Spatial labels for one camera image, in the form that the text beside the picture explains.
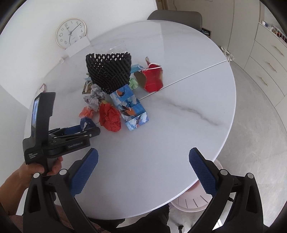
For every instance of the round white wall clock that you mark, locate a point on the round white wall clock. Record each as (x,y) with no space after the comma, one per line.
(70,31)

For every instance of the black foam net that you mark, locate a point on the black foam net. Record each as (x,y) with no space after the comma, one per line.
(109,71)

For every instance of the grey chair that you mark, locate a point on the grey chair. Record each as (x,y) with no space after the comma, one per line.
(189,18)

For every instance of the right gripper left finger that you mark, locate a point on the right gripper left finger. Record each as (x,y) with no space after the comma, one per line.
(40,213)

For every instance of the white paper card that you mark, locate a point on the white paper card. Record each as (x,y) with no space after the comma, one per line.
(77,46)

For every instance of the red paper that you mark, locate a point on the red paper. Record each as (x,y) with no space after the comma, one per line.
(109,117)

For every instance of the blue bird print box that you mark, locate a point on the blue bird print box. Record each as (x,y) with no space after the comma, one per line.
(129,107)

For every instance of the grey white paper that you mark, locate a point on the grey white paper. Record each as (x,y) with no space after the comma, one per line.
(95,97)

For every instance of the green paper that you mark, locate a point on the green paper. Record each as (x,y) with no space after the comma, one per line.
(133,84)

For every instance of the white trash bin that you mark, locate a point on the white trash bin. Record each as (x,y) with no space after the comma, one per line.
(195,199)

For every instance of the pink paper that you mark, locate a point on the pink paper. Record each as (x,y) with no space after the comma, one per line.
(87,112)

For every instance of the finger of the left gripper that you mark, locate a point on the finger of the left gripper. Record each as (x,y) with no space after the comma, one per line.
(65,138)
(66,131)

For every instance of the blue face mask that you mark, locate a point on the blue face mask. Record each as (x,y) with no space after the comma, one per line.
(136,68)

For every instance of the clear plastic container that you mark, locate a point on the clear plastic container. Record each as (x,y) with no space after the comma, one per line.
(113,47)

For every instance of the red torn paper bag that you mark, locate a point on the red torn paper bag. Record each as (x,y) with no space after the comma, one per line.
(150,78)

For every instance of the person left hand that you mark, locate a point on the person left hand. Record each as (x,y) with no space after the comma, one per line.
(27,171)

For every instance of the white cloth bag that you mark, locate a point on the white cloth bag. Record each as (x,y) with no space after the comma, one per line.
(227,54)

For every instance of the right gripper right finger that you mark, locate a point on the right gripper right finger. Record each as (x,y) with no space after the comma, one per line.
(235,205)

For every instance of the brown gold snack wrapper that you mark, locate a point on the brown gold snack wrapper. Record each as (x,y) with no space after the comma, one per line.
(87,87)

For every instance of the dark blue wrapper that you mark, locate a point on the dark blue wrapper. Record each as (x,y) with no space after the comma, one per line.
(87,123)

